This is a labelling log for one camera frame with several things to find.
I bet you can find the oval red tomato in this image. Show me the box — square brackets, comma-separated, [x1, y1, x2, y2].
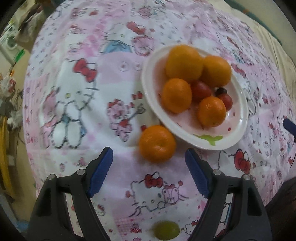
[217, 93, 233, 111]

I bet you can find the dark grape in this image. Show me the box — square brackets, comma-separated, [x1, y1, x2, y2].
[215, 87, 228, 96]

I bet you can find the medium orange mandarin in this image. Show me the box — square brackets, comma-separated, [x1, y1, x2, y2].
[200, 55, 232, 87]

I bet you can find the round red tomato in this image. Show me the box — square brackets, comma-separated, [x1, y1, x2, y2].
[191, 81, 212, 102]

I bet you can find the small orange mandarin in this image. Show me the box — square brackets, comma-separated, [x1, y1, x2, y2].
[161, 78, 192, 114]

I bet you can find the large orange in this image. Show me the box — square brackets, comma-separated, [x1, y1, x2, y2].
[165, 45, 204, 83]

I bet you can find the green grape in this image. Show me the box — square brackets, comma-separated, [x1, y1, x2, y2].
[153, 221, 180, 240]

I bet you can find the pink cartoon print bedsheet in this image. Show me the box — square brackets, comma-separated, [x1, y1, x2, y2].
[23, 1, 295, 240]

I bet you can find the pink strawberry plate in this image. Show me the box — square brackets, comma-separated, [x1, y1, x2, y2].
[141, 45, 248, 150]

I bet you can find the white washing machine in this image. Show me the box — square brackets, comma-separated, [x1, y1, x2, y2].
[1, 20, 17, 51]

